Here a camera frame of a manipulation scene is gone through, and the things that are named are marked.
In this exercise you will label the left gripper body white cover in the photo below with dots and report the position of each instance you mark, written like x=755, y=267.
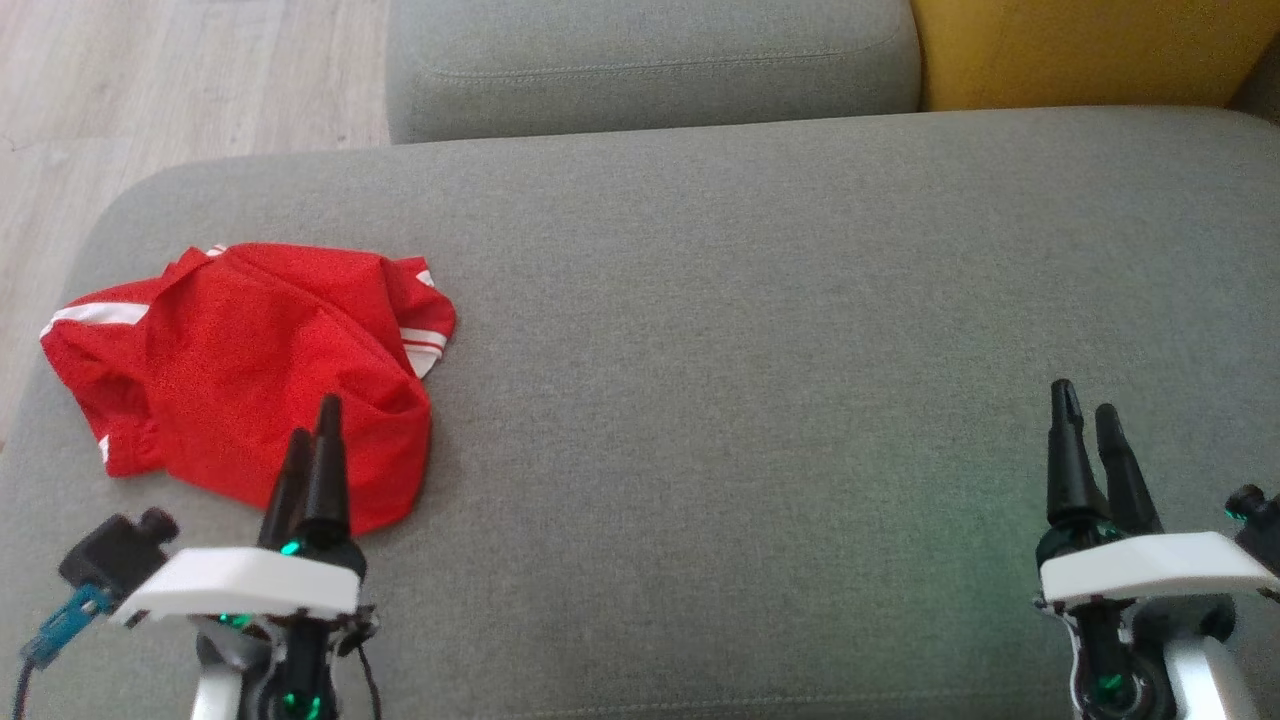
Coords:
x=240, y=585

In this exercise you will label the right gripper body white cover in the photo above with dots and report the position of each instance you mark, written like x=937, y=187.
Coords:
x=1150, y=568

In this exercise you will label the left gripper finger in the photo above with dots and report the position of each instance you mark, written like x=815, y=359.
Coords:
x=328, y=470
x=285, y=500

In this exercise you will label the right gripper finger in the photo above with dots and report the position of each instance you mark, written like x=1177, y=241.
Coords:
x=1070, y=470
x=1125, y=490

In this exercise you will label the red Bulls 23 jersey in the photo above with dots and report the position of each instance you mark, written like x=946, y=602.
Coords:
x=290, y=380

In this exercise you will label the large grey fabric sofa seat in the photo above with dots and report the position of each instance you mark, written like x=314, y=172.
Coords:
x=750, y=350

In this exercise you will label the large yellow sofa backrest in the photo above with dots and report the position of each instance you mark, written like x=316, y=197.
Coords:
x=1080, y=50

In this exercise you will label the grey sofa seat cushion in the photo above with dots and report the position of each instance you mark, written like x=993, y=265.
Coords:
x=650, y=60

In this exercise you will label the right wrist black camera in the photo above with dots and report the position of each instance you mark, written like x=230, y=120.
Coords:
x=1262, y=515

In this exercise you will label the wrist black camera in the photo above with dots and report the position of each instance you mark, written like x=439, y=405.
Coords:
x=115, y=550
x=1262, y=515

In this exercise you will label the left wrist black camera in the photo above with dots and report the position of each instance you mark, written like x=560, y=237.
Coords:
x=115, y=550

